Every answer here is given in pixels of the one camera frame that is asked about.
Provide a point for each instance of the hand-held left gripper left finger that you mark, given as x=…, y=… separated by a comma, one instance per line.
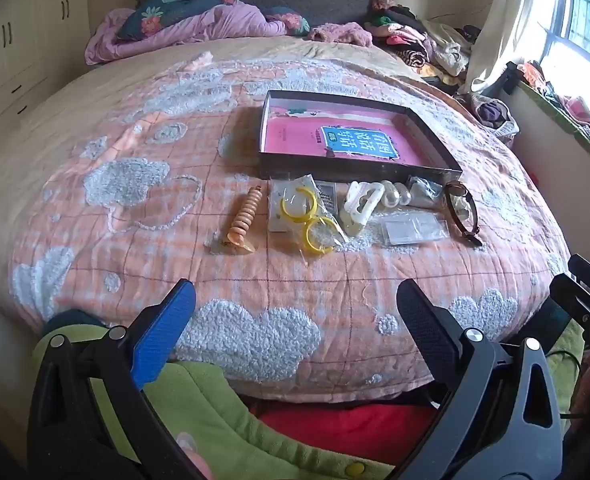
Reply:
x=161, y=332

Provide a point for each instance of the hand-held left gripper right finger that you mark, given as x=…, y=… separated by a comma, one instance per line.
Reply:
x=425, y=330

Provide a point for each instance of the clear bag white card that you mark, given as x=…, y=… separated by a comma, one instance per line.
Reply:
x=415, y=230

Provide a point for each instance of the clear earring bag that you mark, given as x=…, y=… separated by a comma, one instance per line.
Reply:
x=337, y=230

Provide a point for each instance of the white hair claw clip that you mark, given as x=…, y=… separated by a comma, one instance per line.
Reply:
x=360, y=205

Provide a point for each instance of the yellow hoop earring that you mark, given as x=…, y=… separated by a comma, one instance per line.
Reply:
x=297, y=219
x=311, y=247

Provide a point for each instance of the brown sunglasses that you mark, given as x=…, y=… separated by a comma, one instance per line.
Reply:
x=455, y=189

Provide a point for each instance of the bagged silver hair clip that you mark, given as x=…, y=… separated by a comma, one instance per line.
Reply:
x=327, y=194

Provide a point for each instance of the dark shallow cardboard box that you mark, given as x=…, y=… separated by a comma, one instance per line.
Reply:
x=355, y=171

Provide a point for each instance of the person's left hand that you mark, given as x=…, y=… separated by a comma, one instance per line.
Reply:
x=195, y=455

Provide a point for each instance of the orange checked cloud quilt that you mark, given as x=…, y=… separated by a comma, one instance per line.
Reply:
x=175, y=270

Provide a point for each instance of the green fleece jacket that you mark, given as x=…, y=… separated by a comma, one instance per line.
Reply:
x=235, y=425

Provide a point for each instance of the red garment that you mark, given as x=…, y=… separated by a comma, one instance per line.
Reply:
x=350, y=430

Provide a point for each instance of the grey crinkled plastic bag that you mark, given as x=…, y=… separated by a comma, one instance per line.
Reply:
x=422, y=192

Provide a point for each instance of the pearl hair clip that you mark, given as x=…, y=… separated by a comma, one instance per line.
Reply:
x=395, y=195

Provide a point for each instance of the orange spiral hair clip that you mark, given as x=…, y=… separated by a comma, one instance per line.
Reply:
x=245, y=215

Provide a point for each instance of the clothes on window sill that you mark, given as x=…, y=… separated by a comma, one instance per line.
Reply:
x=575, y=110

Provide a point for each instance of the basket of clothes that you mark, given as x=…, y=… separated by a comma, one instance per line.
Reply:
x=495, y=115

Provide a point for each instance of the pink children's book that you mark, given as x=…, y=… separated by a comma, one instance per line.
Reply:
x=295, y=135

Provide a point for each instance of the window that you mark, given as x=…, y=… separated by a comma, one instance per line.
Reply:
x=585, y=20

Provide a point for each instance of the cream curtain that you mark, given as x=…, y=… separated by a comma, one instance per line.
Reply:
x=510, y=10

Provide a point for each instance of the small pink cloth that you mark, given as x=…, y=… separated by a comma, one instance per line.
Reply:
x=200, y=60

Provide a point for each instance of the pile of clothes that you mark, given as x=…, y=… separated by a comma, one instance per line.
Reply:
x=415, y=40

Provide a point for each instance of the pink fuzzy garment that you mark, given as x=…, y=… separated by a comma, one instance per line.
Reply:
x=340, y=35

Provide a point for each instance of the tan bedsheet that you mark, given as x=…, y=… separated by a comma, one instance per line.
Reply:
x=285, y=49

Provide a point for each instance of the purple duvet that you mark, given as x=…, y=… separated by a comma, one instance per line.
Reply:
x=200, y=25

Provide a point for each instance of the large dark floral pillow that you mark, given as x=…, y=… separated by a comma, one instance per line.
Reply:
x=160, y=10

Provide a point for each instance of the cream built-in wardrobe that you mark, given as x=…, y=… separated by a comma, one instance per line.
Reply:
x=25, y=35

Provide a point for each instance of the grey quilted headboard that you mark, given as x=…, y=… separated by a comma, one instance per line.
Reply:
x=300, y=0

